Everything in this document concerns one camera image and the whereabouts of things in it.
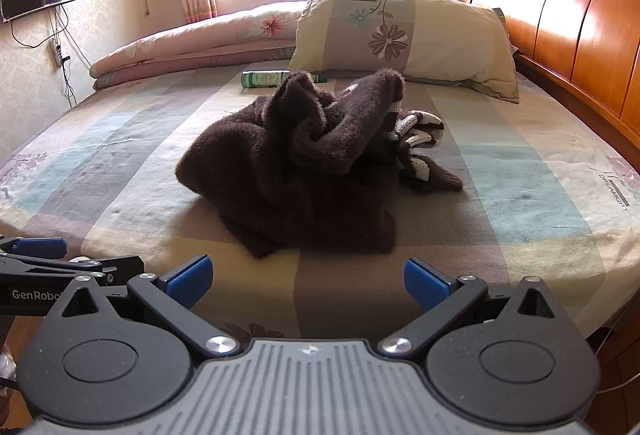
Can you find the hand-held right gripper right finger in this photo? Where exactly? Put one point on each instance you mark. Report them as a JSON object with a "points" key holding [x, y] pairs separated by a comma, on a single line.
{"points": [[425, 286]]}

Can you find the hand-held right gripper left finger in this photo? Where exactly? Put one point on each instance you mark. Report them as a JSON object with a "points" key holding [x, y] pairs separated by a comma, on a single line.
{"points": [[190, 281]]}

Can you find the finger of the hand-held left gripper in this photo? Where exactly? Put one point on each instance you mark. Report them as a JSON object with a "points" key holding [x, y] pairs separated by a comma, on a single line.
{"points": [[40, 246], [115, 267]]}

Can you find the brown fuzzy sweater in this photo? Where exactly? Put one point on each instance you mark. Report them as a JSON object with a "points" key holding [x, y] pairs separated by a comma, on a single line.
{"points": [[280, 175]]}

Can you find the white power strip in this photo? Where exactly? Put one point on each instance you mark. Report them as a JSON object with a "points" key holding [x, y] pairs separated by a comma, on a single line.
{"points": [[56, 52]]}

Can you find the green glass bottle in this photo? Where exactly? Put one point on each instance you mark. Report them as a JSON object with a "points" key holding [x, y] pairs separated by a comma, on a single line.
{"points": [[260, 80]]}

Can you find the folded pink floral quilt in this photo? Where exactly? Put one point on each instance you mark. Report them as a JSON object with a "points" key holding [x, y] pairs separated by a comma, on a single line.
{"points": [[200, 45]]}

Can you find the floral pillow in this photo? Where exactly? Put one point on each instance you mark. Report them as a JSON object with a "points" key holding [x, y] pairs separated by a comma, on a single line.
{"points": [[440, 40]]}

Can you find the wooden headboard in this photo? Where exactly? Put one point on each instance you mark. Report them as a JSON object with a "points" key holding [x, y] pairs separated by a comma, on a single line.
{"points": [[575, 25]]}

